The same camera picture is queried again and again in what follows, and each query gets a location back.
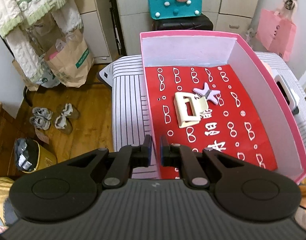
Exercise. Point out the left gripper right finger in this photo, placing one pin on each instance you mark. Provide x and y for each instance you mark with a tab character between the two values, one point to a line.
182	157

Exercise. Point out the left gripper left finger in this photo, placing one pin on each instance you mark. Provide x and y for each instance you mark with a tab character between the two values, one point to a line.
126	159

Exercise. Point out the cream hair claw clip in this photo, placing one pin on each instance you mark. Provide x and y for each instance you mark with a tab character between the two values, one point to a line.
189	108

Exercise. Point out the pink star hair clip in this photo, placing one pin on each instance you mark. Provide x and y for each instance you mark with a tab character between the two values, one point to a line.
208	93

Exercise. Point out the pink cardboard storage box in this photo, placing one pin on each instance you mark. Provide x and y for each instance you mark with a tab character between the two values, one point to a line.
199	48

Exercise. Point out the white device with black screen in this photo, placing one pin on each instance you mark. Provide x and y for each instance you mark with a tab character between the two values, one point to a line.
287	93

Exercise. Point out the pink round compact case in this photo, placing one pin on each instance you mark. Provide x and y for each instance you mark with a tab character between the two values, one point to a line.
268	68

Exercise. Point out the red patterned bag in box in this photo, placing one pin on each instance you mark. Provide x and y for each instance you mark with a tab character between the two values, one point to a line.
232	127

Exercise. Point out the yellow waste bin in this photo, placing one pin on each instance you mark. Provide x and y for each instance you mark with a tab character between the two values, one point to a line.
30	156

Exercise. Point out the brown paper bag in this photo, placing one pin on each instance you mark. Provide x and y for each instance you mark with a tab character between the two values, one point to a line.
70	59

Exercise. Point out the black suitcase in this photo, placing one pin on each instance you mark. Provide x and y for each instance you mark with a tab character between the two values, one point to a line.
201	22

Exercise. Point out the black clothes rack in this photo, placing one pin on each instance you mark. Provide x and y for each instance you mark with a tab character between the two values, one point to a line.
119	39

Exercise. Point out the pink paper shopping bag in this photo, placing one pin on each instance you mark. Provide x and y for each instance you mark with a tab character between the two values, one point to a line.
276	33

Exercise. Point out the beige wardrobe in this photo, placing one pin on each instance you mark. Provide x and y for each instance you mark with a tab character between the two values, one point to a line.
112	27

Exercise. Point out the cream knitted panda cardigan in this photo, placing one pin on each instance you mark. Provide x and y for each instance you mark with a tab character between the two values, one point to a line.
16	16

